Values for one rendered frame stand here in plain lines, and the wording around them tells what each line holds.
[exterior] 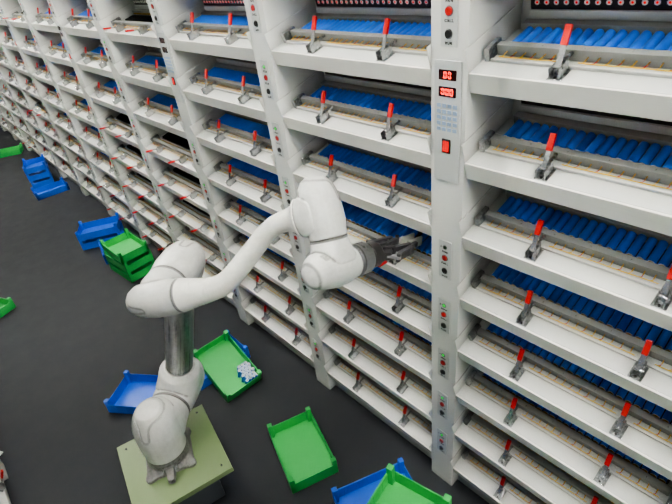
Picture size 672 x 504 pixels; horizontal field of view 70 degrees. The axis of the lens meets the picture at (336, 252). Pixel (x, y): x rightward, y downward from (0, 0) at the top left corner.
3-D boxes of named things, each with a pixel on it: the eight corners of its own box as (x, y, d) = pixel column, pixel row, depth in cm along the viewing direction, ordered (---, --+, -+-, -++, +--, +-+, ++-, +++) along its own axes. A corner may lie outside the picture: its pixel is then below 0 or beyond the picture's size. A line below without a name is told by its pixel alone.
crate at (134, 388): (109, 412, 233) (102, 401, 229) (130, 380, 250) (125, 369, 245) (165, 416, 227) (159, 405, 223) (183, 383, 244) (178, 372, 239)
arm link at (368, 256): (341, 240, 131) (356, 236, 135) (338, 270, 134) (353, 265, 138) (365, 251, 125) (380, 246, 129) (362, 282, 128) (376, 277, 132)
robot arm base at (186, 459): (147, 495, 170) (142, 486, 167) (143, 445, 188) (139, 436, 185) (199, 474, 175) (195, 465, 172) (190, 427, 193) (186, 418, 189)
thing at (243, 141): (280, 176, 177) (265, 145, 167) (200, 144, 216) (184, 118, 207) (318, 144, 184) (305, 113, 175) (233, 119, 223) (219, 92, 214)
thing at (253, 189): (289, 223, 188) (275, 197, 179) (211, 184, 227) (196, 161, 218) (324, 191, 195) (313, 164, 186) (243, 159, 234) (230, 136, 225)
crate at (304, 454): (339, 471, 194) (336, 459, 190) (292, 494, 188) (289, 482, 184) (311, 417, 218) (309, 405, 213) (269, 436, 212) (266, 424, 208)
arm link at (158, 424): (135, 464, 175) (114, 427, 162) (157, 421, 189) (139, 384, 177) (177, 467, 172) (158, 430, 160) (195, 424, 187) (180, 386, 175)
